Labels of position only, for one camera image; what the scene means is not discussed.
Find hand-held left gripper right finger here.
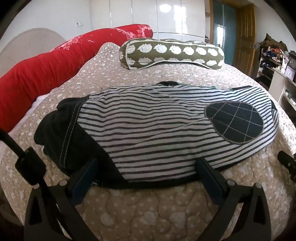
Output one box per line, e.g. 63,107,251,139
195,158,272,241

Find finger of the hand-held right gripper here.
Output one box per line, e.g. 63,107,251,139
277,151,296,168

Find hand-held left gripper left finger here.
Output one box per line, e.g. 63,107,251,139
24,158,100,241

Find striped pants with dark patch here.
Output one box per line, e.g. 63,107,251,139
33,81,280,189

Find beige quilted bed blanket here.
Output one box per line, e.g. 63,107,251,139
0,42,296,241

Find white shelf unit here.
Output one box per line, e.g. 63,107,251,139
270,52,296,116

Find white bed sheet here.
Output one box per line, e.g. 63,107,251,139
30,91,58,109

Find cluttered shoe rack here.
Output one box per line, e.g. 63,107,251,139
257,34,289,86

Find wooden door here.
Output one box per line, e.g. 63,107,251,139
232,0,257,75

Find olive pillow with white print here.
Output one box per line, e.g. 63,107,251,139
119,39,225,70

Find beige round headboard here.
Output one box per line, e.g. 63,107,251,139
0,28,67,72

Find teal glass door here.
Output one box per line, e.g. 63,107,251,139
212,0,237,63

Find white glossy wardrobe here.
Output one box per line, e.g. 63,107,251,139
91,0,206,41

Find black cable with clamp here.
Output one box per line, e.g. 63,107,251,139
0,127,47,188

